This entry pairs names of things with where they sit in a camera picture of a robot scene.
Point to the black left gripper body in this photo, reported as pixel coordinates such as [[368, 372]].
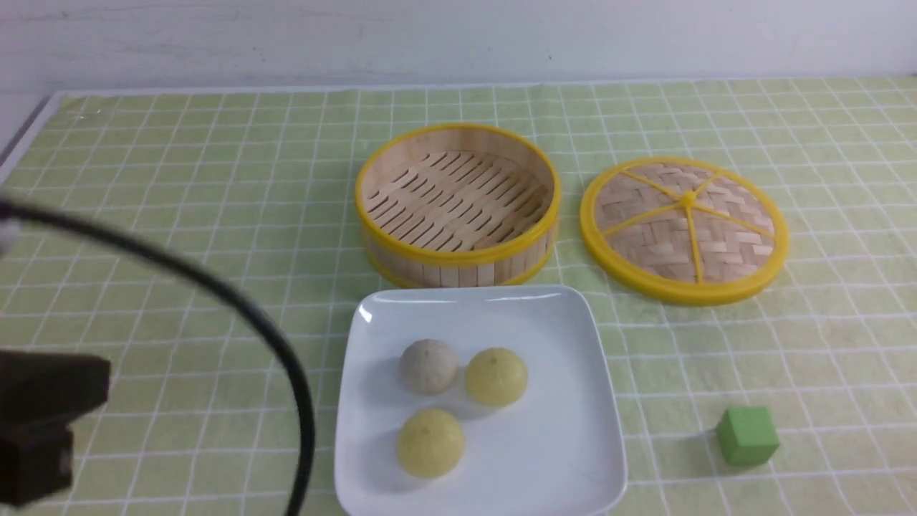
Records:
[[41, 395]]

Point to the grey white steamed bun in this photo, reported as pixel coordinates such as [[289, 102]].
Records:
[[429, 367]]

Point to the yellow steamed bun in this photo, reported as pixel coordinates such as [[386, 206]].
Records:
[[496, 377], [430, 444]]

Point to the white square plate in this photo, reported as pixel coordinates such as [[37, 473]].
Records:
[[558, 450]]

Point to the green checkered tablecloth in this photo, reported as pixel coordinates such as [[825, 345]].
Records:
[[259, 187]]

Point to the bamboo steamer basket yellow rim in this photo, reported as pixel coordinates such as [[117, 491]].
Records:
[[458, 205]]

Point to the woven bamboo steamer lid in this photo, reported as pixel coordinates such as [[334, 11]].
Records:
[[683, 231]]

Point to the green cube block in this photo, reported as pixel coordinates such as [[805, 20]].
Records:
[[747, 436]]

